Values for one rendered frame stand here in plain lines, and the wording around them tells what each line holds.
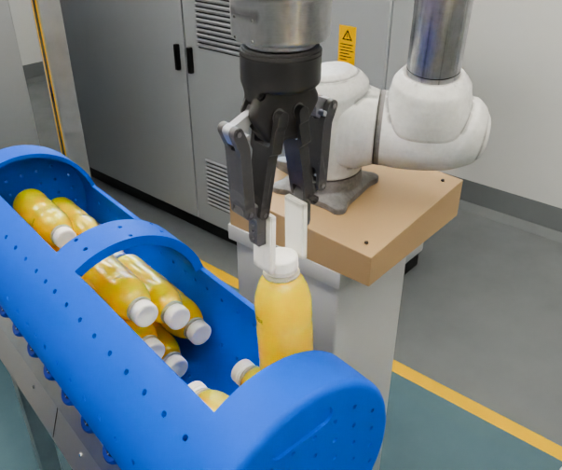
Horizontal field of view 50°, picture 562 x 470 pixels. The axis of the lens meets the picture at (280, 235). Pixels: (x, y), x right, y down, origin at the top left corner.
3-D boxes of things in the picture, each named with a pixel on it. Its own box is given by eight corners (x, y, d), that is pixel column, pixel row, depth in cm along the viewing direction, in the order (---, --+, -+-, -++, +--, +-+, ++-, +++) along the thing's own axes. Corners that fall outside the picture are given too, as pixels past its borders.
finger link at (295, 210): (283, 195, 65) (289, 192, 65) (284, 249, 69) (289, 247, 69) (302, 205, 63) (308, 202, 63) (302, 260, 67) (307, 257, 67)
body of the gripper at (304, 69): (288, 27, 59) (288, 117, 64) (217, 40, 54) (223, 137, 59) (343, 41, 54) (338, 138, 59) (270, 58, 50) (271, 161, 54)
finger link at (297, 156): (270, 100, 59) (281, 93, 60) (287, 193, 66) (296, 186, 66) (296, 110, 56) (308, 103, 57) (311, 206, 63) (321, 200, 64)
